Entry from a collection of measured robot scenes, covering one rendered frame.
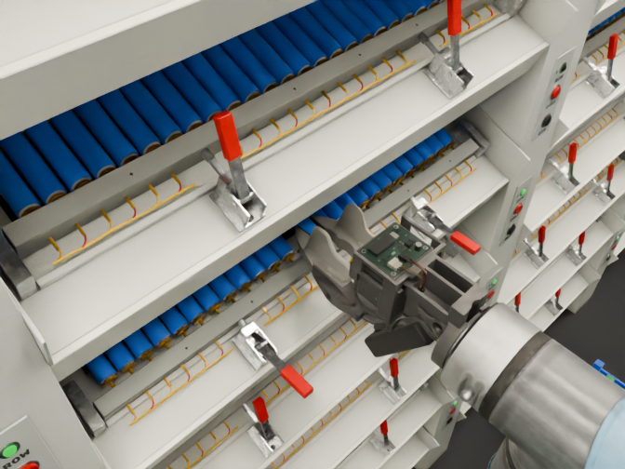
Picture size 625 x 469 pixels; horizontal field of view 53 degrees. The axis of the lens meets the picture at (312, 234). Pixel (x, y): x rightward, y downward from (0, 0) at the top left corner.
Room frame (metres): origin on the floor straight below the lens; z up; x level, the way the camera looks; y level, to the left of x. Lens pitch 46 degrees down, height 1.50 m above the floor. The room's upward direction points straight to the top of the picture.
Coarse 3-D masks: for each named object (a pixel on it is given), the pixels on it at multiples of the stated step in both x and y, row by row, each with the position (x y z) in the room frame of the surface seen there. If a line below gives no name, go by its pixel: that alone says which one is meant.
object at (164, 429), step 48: (480, 144) 0.66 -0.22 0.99; (432, 192) 0.60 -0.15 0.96; (480, 192) 0.61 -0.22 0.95; (288, 240) 0.49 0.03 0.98; (288, 336) 0.39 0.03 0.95; (96, 384) 0.31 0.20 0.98; (192, 384) 0.32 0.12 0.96; (240, 384) 0.33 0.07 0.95; (96, 432) 0.26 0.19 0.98; (144, 432) 0.28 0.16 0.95; (192, 432) 0.28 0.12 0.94
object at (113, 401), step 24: (432, 168) 0.61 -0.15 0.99; (456, 168) 0.63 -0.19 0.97; (408, 192) 0.57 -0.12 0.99; (384, 216) 0.53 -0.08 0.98; (288, 264) 0.45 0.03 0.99; (264, 288) 0.42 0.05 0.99; (312, 288) 0.44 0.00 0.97; (240, 312) 0.39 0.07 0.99; (192, 336) 0.36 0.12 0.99; (216, 336) 0.36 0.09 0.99; (168, 360) 0.33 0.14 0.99; (216, 360) 0.34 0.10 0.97; (120, 384) 0.30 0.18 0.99; (144, 384) 0.31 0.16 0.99; (168, 384) 0.31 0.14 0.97; (96, 408) 0.28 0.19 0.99; (120, 408) 0.29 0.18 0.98
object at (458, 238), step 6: (432, 216) 0.54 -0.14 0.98; (432, 222) 0.53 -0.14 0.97; (438, 222) 0.53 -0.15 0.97; (438, 228) 0.53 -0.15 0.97; (444, 228) 0.53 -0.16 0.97; (450, 228) 0.53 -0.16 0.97; (450, 234) 0.52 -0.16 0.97; (456, 234) 0.51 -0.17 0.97; (462, 234) 0.51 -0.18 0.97; (456, 240) 0.51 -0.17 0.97; (462, 240) 0.50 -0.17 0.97; (468, 240) 0.50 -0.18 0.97; (462, 246) 0.50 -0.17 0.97; (468, 246) 0.50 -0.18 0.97; (474, 246) 0.50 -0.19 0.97; (474, 252) 0.49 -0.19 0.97
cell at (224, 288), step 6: (222, 276) 0.43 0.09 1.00; (210, 282) 0.42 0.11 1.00; (216, 282) 0.42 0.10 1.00; (222, 282) 0.42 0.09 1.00; (228, 282) 0.42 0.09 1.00; (216, 288) 0.41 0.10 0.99; (222, 288) 0.41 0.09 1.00; (228, 288) 0.41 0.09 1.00; (234, 288) 0.42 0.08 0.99; (222, 294) 0.41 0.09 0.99; (228, 294) 0.41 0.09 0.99; (222, 300) 0.41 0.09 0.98
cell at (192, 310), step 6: (186, 300) 0.39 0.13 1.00; (192, 300) 0.40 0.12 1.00; (180, 306) 0.39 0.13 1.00; (186, 306) 0.39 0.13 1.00; (192, 306) 0.39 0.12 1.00; (198, 306) 0.39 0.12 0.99; (186, 312) 0.38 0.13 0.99; (192, 312) 0.38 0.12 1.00; (198, 312) 0.38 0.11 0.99; (192, 318) 0.38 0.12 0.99
